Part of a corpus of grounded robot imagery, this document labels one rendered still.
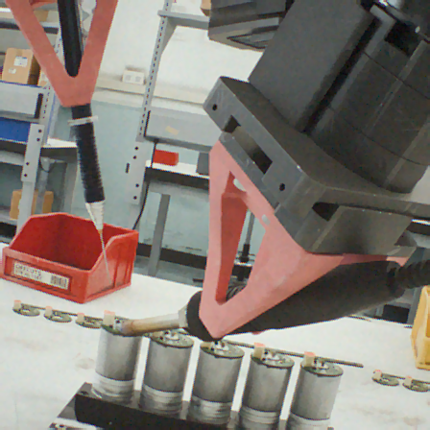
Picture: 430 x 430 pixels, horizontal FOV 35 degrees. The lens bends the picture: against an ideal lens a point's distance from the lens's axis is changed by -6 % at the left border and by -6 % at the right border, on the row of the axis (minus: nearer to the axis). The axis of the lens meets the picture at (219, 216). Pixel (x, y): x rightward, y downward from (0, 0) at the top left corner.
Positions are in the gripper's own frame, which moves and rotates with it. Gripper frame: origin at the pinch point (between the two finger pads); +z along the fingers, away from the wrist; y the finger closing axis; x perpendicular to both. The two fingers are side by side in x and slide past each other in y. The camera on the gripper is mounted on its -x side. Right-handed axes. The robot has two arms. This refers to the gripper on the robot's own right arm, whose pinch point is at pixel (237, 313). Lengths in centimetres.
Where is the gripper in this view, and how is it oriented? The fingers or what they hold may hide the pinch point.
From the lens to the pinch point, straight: 30.9
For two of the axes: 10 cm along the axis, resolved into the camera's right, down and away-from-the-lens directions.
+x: 4.7, 6.5, -5.9
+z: -4.7, 7.6, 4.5
